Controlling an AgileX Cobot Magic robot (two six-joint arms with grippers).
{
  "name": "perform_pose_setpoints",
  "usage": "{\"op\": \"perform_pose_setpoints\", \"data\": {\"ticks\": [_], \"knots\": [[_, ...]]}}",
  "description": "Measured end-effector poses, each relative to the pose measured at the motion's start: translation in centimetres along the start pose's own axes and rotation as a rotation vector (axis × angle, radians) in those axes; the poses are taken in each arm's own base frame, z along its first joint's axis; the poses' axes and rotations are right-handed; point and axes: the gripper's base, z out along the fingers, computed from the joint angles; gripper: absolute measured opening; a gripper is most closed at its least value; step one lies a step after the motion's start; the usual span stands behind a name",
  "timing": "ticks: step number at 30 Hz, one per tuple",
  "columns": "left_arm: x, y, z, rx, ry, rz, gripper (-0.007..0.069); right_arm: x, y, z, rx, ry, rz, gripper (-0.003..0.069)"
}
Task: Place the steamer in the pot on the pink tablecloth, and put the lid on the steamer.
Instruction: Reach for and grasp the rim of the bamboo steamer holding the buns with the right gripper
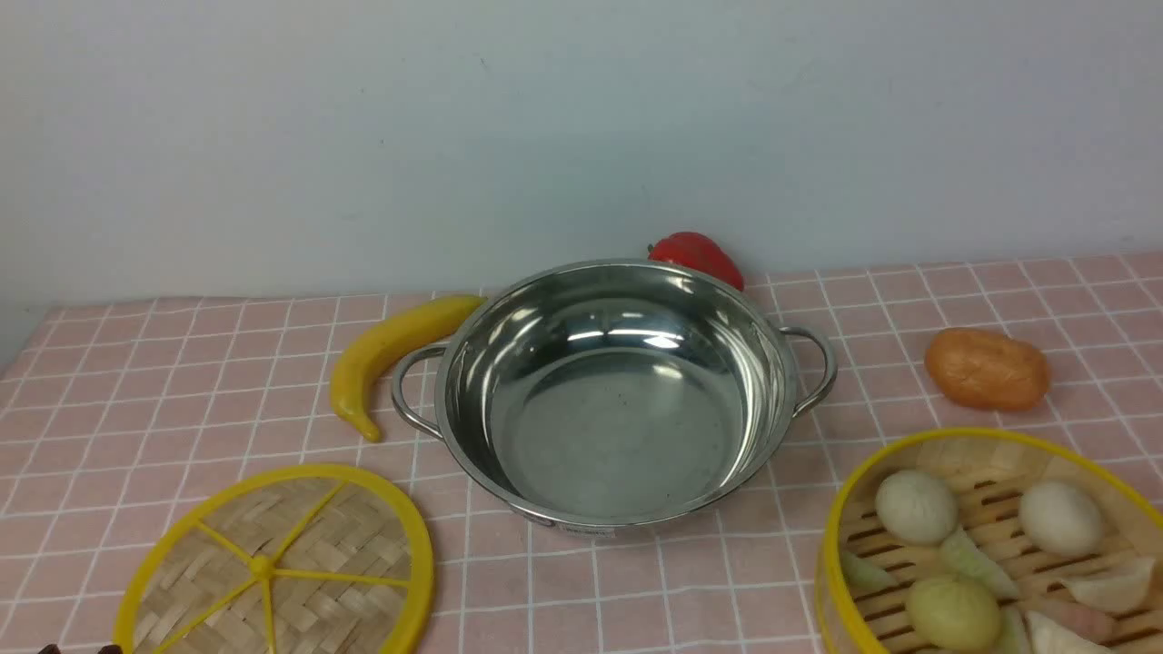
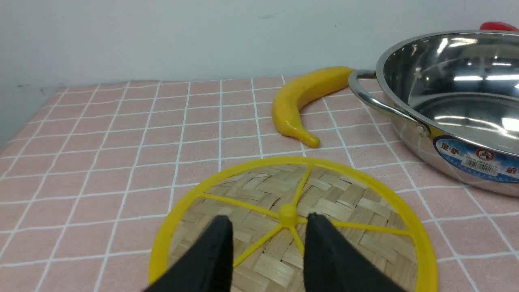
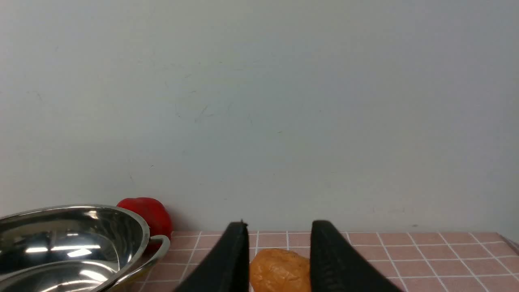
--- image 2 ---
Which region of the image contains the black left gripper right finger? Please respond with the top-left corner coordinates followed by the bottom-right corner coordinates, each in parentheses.
top-left (304, 213), bottom-right (404, 292)

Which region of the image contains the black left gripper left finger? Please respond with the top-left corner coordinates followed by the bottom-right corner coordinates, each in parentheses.
top-left (145, 215), bottom-right (233, 292)

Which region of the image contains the yellow bamboo steamer lid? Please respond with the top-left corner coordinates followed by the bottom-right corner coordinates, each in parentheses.
top-left (148, 157), bottom-right (439, 292)

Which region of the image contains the stainless steel pot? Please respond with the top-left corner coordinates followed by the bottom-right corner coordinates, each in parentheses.
top-left (349, 30), bottom-right (519, 197)

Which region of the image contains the yellow plastic banana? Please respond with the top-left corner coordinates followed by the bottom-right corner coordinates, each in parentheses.
top-left (271, 66), bottom-right (354, 148)

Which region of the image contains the red plastic pepper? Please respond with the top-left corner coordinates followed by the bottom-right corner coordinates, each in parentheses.
top-left (479, 21), bottom-right (519, 32)

